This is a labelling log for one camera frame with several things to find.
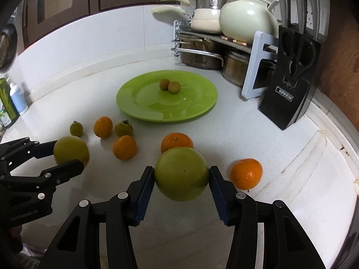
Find brown wooden cutting board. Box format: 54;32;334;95
320;0;359;131

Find large cream pot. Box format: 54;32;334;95
219;0;279;42

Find green bottle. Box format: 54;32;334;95
0;78;20;124

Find steel pot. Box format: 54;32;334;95
223;49;277;87
179;41;225;70

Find small yellow-green tomato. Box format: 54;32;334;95
70;121;83;137

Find grey-blue dish rack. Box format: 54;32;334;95
171;20;279;101

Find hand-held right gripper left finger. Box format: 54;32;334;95
38;166;155;269

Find white and blue bottle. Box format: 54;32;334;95
10;82;28;115

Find green apple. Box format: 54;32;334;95
154;147;209;201

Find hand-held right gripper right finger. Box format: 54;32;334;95
208;166;326;269

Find dark green tomato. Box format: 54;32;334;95
115;119;134;138

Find green plate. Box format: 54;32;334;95
116;71;218;123

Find black kitchen scissors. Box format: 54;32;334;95
280;29;316;85

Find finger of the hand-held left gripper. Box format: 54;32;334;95
0;159;85;201
0;137;59;172

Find grey handled knife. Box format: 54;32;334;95
308;0;330;41
276;0;293;27
293;0;309;31

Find yellow-green apple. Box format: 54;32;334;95
53;136;90;169

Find black knife block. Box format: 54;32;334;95
258;25;322;131

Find small orange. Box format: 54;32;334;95
94;116;113;138

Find dark round object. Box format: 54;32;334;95
0;24;18;72

